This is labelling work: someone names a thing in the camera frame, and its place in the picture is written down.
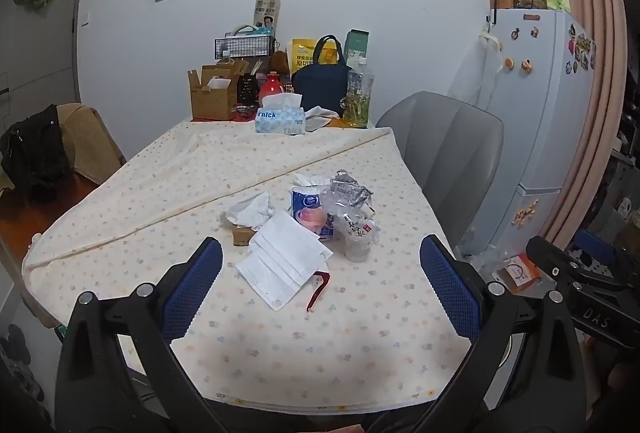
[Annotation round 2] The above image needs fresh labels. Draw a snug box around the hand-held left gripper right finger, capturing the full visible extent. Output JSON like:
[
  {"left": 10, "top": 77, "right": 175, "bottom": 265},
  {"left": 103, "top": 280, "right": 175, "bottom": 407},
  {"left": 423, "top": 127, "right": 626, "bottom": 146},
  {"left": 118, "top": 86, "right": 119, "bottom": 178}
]
[{"left": 415, "top": 234, "right": 588, "bottom": 433}]

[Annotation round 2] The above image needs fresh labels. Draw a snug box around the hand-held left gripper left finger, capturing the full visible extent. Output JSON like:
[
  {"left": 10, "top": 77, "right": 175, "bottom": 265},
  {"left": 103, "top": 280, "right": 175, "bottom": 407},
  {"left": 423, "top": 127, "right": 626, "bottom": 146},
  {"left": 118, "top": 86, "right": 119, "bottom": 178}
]
[{"left": 55, "top": 237, "right": 236, "bottom": 433}]

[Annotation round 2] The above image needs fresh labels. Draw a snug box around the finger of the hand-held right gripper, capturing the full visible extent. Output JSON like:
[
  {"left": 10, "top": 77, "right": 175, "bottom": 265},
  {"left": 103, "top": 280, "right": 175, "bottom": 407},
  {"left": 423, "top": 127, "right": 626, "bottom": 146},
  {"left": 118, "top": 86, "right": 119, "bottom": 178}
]
[
  {"left": 525, "top": 235, "right": 626, "bottom": 291},
  {"left": 574, "top": 228, "right": 621, "bottom": 266}
]

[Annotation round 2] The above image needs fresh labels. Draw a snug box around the orange packet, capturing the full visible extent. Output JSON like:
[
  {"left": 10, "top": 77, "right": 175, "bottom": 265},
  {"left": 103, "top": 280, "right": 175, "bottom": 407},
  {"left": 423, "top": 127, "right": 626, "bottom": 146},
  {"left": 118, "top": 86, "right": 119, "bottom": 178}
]
[{"left": 492, "top": 254, "right": 542, "bottom": 295}]

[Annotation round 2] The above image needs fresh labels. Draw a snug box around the brown cardboard piece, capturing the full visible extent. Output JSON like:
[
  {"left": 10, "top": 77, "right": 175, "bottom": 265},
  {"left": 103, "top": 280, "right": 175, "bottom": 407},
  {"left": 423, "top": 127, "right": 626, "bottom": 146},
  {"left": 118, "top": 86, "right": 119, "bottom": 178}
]
[{"left": 231, "top": 223, "right": 261, "bottom": 247}]

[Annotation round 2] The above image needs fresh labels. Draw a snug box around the white face mask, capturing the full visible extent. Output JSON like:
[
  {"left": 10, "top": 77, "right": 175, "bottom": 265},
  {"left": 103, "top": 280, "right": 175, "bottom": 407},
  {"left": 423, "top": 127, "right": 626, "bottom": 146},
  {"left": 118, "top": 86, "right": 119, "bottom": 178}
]
[
  {"left": 235, "top": 240, "right": 327, "bottom": 311},
  {"left": 247, "top": 210, "right": 334, "bottom": 275}
]

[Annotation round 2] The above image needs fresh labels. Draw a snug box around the floral tablecloth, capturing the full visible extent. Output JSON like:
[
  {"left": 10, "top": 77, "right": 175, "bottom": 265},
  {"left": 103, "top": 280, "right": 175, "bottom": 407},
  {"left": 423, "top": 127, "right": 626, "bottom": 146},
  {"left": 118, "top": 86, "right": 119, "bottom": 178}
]
[{"left": 21, "top": 119, "right": 453, "bottom": 414}]

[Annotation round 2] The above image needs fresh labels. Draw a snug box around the clear plastic cup with label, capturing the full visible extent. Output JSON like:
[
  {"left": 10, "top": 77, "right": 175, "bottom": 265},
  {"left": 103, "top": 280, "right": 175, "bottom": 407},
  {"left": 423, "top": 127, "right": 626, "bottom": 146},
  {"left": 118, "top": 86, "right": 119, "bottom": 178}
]
[{"left": 334, "top": 212, "right": 377, "bottom": 263}]

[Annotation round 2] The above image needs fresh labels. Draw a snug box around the red plastic strip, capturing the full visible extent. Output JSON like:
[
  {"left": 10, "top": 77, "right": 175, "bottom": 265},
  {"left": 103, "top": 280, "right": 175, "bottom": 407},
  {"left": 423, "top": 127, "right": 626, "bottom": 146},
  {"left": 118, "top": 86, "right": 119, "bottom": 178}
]
[{"left": 306, "top": 270, "right": 332, "bottom": 313}]

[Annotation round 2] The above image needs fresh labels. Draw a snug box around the white refrigerator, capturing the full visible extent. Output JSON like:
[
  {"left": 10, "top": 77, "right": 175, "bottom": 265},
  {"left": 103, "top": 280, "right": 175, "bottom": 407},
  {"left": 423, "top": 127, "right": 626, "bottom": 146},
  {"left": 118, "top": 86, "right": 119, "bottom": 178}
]
[{"left": 445, "top": 8, "right": 598, "bottom": 279}]

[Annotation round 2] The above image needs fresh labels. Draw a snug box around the grey chair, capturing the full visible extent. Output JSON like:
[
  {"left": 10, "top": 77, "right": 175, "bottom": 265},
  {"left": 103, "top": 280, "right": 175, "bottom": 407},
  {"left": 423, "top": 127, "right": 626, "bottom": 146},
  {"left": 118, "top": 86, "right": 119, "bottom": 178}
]
[{"left": 375, "top": 91, "right": 505, "bottom": 259}]

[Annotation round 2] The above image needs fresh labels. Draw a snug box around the crumpled printed leaflet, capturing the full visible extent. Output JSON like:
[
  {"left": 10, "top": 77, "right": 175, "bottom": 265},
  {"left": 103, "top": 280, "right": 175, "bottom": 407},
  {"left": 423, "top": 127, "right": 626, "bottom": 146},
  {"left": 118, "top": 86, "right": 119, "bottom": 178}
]
[{"left": 331, "top": 169, "right": 374, "bottom": 210}]

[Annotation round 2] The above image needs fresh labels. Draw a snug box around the wooden chair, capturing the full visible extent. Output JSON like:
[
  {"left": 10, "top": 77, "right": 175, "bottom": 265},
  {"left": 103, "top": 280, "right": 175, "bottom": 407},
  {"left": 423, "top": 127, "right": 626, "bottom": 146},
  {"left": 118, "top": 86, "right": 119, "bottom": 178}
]
[{"left": 0, "top": 172, "right": 103, "bottom": 249}]

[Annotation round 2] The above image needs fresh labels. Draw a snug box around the open cardboard box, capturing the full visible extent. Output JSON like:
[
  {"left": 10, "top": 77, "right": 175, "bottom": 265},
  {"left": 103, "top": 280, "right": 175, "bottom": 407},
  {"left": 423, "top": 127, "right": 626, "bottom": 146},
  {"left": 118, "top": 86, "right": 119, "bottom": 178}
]
[{"left": 187, "top": 59, "right": 249, "bottom": 121}]

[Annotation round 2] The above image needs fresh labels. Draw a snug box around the blue tissue box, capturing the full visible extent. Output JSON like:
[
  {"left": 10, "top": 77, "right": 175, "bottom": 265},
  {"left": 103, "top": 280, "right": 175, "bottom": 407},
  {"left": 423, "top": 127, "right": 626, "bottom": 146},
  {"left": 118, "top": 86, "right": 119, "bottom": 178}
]
[{"left": 255, "top": 93, "right": 306, "bottom": 136}]

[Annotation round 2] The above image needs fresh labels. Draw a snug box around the group of fridge magnets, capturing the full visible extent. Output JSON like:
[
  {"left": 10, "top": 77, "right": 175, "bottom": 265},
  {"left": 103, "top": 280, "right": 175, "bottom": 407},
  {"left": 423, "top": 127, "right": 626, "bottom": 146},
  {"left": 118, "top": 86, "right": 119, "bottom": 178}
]
[{"left": 565, "top": 25, "right": 598, "bottom": 74}]

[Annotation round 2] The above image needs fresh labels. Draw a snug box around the white hanging plastic bag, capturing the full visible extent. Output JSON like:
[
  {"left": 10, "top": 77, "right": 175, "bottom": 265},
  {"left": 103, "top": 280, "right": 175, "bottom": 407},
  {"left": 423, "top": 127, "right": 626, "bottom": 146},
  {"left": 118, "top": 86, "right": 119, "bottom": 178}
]
[{"left": 447, "top": 30, "right": 502, "bottom": 110}]

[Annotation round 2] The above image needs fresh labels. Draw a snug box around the black container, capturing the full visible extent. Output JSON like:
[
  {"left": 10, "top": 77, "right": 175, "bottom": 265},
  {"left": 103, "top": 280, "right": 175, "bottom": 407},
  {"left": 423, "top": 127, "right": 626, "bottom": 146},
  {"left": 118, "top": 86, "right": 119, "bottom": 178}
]
[{"left": 236, "top": 73, "right": 261, "bottom": 111}]

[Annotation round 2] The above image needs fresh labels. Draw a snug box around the black garment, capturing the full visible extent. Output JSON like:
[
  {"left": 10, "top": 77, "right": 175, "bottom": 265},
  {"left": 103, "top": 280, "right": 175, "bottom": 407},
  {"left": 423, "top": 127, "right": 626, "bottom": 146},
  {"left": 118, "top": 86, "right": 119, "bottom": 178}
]
[{"left": 0, "top": 105, "right": 74, "bottom": 202}]

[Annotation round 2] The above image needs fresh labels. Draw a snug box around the clear tea bottle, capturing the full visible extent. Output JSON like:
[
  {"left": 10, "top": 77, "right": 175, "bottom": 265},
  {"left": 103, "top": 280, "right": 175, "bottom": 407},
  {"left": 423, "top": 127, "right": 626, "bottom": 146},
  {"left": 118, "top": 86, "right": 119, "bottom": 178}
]
[{"left": 342, "top": 58, "right": 375, "bottom": 128}]

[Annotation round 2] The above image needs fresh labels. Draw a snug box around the red bottle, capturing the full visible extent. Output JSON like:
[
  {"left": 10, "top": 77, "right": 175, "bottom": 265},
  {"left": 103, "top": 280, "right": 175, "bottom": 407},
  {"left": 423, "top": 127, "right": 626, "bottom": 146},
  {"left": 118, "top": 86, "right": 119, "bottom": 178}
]
[{"left": 258, "top": 72, "right": 282, "bottom": 108}]

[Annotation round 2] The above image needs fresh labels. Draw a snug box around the white cloth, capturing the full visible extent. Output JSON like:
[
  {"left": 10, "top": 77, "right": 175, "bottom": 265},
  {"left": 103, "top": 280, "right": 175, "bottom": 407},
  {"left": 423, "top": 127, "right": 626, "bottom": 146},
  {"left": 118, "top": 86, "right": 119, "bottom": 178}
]
[{"left": 304, "top": 105, "right": 342, "bottom": 134}]

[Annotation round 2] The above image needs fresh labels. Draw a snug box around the navy lunch bag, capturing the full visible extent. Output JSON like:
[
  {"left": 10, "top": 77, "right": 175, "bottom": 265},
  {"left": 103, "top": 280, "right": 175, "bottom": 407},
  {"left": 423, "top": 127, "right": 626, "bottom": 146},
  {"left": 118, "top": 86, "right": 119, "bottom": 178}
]
[{"left": 291, "top": 34, "right": 351, "bottom": 118}]

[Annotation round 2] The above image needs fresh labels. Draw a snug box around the yellow snack bag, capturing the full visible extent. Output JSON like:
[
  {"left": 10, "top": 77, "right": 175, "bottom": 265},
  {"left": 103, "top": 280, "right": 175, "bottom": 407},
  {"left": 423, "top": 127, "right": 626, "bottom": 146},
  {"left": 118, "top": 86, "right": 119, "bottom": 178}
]
[{"left": 291, "top": 38, "right": 338, "bottom": 74}]

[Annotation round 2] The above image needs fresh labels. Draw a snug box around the green carton box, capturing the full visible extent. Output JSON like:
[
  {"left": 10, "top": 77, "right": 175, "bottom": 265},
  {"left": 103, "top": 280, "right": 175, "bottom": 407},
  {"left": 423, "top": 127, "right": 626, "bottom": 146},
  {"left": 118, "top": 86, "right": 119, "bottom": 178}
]
[{"left": 346, "top": 29, "right": 371, "bottom": 68}]

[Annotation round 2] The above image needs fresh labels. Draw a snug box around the white door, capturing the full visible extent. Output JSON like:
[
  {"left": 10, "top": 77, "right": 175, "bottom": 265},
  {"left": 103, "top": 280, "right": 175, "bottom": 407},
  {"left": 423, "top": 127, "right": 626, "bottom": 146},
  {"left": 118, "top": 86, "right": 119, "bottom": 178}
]
[{"left": 0, "top": 0, "right": 94, "bottom": 126}]

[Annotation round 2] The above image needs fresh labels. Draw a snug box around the white printed paper bag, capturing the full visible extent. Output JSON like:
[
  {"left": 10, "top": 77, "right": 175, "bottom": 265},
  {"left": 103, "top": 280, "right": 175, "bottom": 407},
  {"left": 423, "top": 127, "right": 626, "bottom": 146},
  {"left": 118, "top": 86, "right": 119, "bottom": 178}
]
[{"left": 252, "top": 0, "right": 283, "bottom": 36}]

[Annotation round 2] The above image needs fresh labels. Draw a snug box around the black wire basket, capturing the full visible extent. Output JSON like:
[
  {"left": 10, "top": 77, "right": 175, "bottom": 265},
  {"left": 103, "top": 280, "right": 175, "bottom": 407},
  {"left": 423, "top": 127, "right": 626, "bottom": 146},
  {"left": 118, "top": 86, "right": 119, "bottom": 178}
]
[{"left": 214, "top": 32, "right": 281, "bottom": 62}]

